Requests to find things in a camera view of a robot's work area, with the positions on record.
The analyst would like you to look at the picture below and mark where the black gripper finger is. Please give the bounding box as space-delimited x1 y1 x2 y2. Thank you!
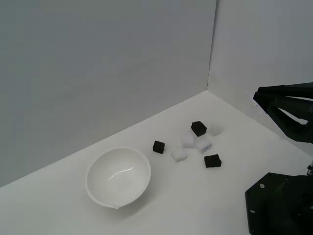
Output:
253 92 313 144
254 82 313 101

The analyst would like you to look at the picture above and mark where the black foam cube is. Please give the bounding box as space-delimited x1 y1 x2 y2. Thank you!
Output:
153 140 166 154
204 153 223 169
190 120 208 137

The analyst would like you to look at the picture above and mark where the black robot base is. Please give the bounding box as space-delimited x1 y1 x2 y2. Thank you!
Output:
244 172 313 235

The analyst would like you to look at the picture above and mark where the white box with blue print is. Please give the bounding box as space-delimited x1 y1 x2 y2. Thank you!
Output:
195 138 213 155

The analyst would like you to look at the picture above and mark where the white ceramic bowl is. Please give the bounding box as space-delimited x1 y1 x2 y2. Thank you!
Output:
85 146 152 210

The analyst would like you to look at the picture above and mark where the translucent white cube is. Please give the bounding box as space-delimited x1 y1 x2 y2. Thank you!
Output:
209 123 224 137

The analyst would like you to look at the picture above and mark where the white foam cube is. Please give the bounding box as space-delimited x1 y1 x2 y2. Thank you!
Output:
171 146 188 163
181 134 196 149

